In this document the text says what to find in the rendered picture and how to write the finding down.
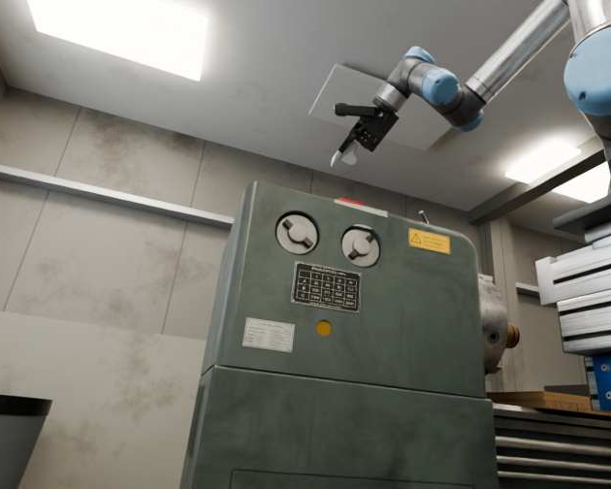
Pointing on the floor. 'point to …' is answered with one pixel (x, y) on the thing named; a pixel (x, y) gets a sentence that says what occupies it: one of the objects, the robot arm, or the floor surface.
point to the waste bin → (8, 437)
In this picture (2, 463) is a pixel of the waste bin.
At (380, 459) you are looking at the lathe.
